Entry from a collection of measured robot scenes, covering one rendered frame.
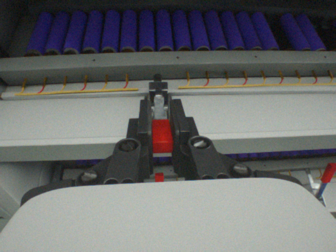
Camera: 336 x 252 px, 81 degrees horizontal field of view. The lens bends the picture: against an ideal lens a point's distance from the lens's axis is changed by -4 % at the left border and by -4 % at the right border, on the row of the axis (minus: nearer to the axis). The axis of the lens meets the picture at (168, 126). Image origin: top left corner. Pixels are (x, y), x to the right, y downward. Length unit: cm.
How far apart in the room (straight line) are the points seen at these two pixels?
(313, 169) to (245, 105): 27
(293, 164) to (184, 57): 29
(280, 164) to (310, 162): 6
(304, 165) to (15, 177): 45
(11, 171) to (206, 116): 24
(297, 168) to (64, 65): 39
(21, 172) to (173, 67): 24
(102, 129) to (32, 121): 7
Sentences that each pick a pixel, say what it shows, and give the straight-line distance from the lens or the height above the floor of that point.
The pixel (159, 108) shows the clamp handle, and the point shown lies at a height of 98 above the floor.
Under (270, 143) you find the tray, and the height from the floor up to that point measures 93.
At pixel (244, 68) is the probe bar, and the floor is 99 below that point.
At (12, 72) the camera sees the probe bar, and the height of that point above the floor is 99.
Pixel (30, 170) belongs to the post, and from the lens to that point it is 34.
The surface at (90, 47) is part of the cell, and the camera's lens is 24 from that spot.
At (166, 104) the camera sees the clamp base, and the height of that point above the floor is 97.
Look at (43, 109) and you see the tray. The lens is 23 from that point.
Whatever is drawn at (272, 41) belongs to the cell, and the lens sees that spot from 28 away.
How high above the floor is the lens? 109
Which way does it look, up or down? 43 degrees down
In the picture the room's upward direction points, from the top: 2 degrees clockwise
